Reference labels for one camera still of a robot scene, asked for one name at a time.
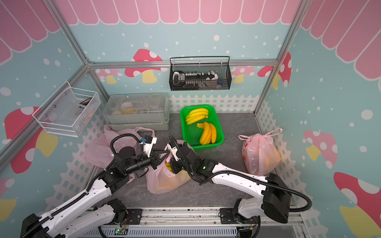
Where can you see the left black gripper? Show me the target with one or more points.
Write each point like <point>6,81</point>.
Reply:
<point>155,160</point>

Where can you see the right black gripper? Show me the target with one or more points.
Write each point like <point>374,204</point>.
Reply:
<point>177,153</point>

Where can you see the pink plastic bag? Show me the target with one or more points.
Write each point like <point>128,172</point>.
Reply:
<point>161,180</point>
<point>259,152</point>

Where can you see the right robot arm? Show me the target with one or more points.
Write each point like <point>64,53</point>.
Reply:
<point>270,196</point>

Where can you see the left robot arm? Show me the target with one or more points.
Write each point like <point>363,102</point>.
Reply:
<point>60,222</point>

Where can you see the pink plastic bags pile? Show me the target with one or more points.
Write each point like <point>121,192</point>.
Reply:
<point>98,152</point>

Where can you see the bananas in green basket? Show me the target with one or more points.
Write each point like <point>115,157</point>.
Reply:
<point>209,134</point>

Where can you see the green plastic basket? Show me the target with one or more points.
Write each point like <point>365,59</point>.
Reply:
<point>191,133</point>

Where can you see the clear plastic storage box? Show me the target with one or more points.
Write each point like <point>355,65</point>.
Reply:
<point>128,111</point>

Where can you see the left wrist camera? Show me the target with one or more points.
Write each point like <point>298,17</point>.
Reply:
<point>148,142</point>

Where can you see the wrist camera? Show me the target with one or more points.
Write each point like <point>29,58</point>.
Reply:
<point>173,150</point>
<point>148,142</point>

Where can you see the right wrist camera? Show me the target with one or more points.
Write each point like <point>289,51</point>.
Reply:
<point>173,150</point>

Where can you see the white wire mesh basket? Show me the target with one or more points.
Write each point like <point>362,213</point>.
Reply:
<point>68,112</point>

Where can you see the black wire mesh basket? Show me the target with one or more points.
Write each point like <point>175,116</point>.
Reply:
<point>200,73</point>

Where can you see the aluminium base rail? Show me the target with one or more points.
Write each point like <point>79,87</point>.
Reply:
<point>198,222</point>

